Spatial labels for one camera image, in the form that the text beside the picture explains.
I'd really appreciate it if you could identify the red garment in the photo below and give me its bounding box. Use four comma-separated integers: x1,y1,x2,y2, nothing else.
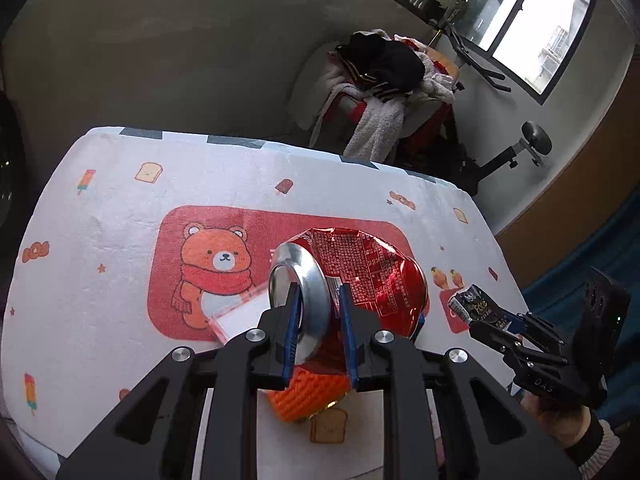
345,97,453,153

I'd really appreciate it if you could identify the person's right forearm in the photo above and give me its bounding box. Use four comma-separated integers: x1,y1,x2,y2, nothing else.
565,417,622,467

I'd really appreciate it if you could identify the person's right hand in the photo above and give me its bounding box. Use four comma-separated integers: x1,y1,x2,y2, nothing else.
522,391,603,448

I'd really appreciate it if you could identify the black jacket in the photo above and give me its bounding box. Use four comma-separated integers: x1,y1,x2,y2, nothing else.
335,31,426,96

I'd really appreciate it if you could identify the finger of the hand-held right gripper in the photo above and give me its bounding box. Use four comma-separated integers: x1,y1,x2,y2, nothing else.
497,310,569,347
467,320,527,362

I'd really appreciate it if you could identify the sliding window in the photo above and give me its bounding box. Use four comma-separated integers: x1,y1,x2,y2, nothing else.
487,0,597,106

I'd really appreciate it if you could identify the crushed red can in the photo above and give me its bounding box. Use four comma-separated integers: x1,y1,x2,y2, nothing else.
267,227,431,376

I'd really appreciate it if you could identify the dark snack wrapper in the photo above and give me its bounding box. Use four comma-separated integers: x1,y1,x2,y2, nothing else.
448,285,503,328

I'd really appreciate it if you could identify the blue cloth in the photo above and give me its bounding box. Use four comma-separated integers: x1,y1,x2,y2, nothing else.
520,200,640,321

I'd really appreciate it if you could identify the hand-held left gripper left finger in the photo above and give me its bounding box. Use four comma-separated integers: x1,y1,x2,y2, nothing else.
55,282,303,480

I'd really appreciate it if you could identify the clear plastic packet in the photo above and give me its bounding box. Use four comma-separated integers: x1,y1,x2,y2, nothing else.
206,292,273,347

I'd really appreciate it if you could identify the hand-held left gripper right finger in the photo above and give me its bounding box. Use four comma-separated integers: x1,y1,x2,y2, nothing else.
339,284,581,480

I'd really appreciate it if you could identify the beige chair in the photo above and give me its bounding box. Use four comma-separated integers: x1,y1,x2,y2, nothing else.
287,42,461,161

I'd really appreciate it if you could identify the wooden door panel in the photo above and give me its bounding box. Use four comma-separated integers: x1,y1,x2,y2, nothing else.
495,60,640,286

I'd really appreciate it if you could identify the orange foam net sleeve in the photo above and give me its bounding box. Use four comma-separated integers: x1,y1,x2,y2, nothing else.
267,364,351,422

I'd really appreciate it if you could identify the white fleece robe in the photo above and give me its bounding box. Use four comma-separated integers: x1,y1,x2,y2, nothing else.
310,35,456,161

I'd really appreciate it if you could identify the black exercise bike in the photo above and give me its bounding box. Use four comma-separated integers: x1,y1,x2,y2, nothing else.
430,0,553,198

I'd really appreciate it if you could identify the printed cartoon blanket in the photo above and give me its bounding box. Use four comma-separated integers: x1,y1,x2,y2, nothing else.
0,127,531,480

